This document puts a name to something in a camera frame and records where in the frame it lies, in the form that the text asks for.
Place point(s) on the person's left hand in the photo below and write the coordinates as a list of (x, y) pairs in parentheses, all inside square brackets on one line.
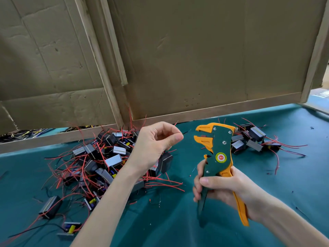
[(149, 146)]

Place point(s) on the person's right hand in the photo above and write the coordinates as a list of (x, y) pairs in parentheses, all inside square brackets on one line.
[(236, 187)]

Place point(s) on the person's left forearm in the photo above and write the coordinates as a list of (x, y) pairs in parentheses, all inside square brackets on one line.
[(105, 211)]

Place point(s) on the person's right forearm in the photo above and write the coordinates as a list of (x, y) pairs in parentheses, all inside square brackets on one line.
[(293, 223)]

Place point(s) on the thin wooden strip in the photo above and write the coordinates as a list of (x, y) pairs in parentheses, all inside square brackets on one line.
[(114, 43)]

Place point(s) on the flat grey board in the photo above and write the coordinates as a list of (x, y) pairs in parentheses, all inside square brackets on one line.
[(317, 103)]

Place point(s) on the smooth brown cardboard panel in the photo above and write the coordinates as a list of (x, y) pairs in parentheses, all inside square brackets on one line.
[(216, 48)]

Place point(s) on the creased brown cardboard panel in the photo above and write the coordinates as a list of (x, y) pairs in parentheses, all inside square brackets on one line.
[(41, 54)]

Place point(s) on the long wooden bottom rail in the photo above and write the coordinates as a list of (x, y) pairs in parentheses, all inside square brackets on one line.
[(216, 108)]

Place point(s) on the short wooden bottom rail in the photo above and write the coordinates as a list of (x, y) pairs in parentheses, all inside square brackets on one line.
[(51, 140)]

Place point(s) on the wide wooden post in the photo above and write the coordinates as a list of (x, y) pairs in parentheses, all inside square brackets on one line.
[(97, 59)]

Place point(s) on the wooden corner post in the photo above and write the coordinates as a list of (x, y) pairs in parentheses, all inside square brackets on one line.
[(314, 54)]

